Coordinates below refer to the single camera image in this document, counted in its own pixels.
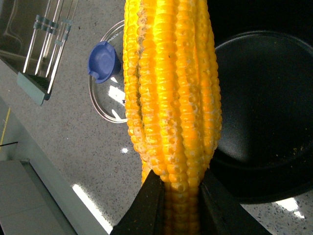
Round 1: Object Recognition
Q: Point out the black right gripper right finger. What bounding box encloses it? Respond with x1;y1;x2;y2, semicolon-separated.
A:
199;169;270;235

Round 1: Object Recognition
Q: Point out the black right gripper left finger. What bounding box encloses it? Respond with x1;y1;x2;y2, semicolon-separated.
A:
111;171;164;235

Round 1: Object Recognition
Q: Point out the yellow corn cob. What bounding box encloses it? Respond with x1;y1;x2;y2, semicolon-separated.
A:
123;0;222;235

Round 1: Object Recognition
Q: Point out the glass pot lid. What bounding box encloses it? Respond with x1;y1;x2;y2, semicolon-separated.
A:
88;20;127;123

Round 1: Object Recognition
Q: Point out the dark blue pot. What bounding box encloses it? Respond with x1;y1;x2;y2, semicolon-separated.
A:
206;0;313;204

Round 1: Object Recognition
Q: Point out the metal dish rack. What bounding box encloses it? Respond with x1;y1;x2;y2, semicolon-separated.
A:
17;0;78;106

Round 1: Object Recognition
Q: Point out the steel sink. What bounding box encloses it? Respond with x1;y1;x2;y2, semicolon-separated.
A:
0;0;53;74

